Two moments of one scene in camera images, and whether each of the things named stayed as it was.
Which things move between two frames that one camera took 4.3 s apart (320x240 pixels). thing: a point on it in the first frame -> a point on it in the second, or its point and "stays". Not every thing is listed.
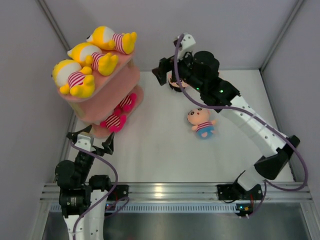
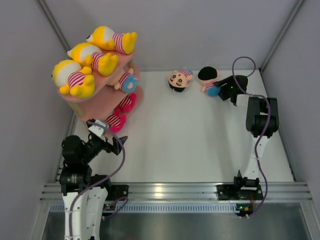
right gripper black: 165,65 -> 228,81
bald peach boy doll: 204,126 -> 124,80
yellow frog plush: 105,63 stays
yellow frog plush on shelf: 73,79 stays
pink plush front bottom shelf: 115,122 stays
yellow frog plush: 103,36 stays
